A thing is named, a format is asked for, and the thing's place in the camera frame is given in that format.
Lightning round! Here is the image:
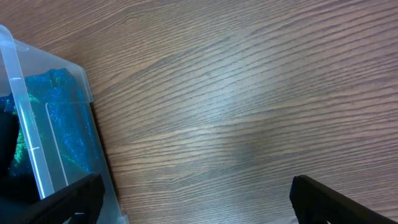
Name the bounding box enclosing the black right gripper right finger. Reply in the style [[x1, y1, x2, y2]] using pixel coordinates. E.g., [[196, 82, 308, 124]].
[[289, 175, 395, 224]]

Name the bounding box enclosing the black cloth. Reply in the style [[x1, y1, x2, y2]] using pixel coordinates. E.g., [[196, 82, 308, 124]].
[[1, 112, 40, 204]]

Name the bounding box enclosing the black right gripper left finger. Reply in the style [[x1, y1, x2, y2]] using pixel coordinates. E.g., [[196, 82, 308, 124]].
[[18, 174, 105, 224]]

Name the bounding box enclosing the clear plastic storage container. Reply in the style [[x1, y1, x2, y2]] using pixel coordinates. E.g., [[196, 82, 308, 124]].
[[1, 27, 128, 223]]

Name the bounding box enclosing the sparkly blue green cloth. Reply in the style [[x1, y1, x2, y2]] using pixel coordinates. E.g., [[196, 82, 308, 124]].
[[0, 67, 100, 178]]

